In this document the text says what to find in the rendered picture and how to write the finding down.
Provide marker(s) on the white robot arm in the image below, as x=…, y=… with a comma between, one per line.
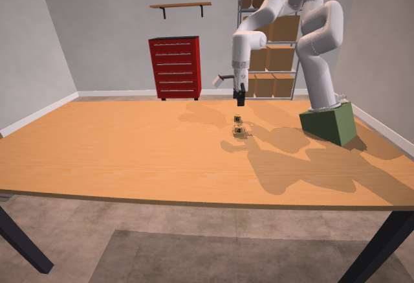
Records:
x=318, y=39

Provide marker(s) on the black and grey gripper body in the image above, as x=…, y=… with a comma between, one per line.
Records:
x=237, y=80

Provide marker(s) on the tan number cube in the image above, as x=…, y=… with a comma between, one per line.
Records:
x=238, y=128
x=237, y=117

